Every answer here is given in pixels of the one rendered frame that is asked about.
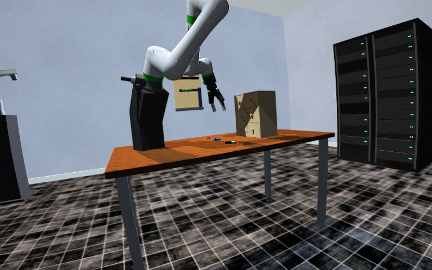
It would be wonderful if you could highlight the small wooden chest of drawers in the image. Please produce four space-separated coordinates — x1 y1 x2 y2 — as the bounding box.
234 91 277 138

